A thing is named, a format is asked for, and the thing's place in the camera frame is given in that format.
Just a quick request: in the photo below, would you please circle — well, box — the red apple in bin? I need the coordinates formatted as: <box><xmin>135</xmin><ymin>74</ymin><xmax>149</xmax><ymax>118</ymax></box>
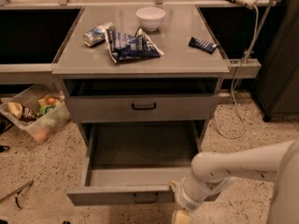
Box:
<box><xmin>47</xmin><ymin>97</ymin><xmax>56</xmax><ymax>105</ymax></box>

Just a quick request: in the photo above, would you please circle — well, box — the blue chip bag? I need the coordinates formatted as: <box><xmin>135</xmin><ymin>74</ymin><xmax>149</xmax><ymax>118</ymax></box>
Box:
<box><xmin>105</xmin><ymin>28</ymin><xmax>164</xmax><ymax>63</ymax></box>

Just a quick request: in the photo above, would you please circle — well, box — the green packet in bin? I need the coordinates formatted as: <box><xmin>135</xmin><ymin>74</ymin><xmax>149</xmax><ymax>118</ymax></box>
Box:
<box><xmin>38</xmin><ymin>105</ymin><xmax>55</xmax><ymax>117</ymax></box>

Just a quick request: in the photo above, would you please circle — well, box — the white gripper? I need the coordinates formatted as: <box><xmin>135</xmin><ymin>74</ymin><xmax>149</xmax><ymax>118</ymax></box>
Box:
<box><xmin>170</xmin><ymin>174</ymin><xmax>235</xmax><ymax>224</ymax></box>

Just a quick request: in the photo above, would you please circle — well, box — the white bowl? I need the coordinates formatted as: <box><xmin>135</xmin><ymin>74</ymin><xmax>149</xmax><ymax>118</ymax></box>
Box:
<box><xmin>135</xmin><ymin>7</ymin><xmax>165</xmax><ymax>32</ymax></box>

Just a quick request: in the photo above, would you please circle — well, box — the brown snack bag in bin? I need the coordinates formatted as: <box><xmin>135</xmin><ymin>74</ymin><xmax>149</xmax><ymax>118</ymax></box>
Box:
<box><xmin>7</xmin><ymin>102</ymin><xmax>36</xmax><ymax>122</ymax></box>

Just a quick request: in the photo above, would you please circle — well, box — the clear plastic bin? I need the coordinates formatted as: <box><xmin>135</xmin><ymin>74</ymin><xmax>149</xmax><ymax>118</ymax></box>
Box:
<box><xmin>0</xmin><ymin>84</ymin><xmax>70</xmax><ymax>143</ymax></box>

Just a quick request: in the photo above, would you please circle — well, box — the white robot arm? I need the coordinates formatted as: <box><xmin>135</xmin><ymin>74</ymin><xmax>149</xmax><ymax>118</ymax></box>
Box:
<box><xmin>170</xmin><ymin>139</ymin><xmax>299</xmax><ymax>224</ymax></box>

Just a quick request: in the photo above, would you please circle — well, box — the grey drawer cabinet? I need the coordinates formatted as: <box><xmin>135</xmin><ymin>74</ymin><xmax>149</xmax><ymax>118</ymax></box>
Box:
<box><xmin>51</xmin><ymin>5</ymin><xmax>232</xmax><ymax>147</ymax></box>

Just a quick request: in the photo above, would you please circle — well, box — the metal bar on floor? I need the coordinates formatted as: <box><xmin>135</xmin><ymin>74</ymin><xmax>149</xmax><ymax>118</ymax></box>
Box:
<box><xmin>0</xmin><ymin>179</ymin><xmax>34</xmax><ymax>209</ymax></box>

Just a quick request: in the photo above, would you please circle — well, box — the crushed silver blue can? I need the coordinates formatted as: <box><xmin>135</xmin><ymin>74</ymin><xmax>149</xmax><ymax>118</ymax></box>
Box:
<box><xmin>83</xmin><ymin>22</ymin><xmax>115</xmax><ymax>47</ymax></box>

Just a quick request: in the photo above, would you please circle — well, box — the grey top drawer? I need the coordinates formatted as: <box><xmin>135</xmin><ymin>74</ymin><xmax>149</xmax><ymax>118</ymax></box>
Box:
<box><xmin>64</xmin><ymin>77</ymin><xmax>218</xmax><ymax>123</ymax></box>

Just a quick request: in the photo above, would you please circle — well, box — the dark blue snack bar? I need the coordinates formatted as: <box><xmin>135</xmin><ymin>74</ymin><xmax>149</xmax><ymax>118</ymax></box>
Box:
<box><xmin>189</xmin><ymin>37</ymin><xmax>218</xmax><ymax>54</ymax></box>

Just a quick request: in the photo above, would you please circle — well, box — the dark cabinet on right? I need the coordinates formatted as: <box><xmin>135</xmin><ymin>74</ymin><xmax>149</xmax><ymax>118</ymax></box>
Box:
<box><xmin>253</xmin><ymin>0</ymin><xmax>299</xmax><ymax>122</ymax></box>

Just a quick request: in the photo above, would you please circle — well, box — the white power cable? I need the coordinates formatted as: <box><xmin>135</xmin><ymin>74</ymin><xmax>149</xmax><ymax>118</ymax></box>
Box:
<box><xmin>214</xmin><ymin>4</ymin><xmax>260</xmax><ymax>140</ymax></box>

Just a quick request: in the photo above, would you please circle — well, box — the grey drawer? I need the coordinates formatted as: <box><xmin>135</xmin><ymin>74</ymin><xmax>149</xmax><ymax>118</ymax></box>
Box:
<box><xmin>65</xmin><ymin>121</ymin><xmax>221</xmax><ymax>207</ymax></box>
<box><xmin>64</xmin><ymin>77</ymin><xmax>218</xmax><ymax>123</ymax></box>

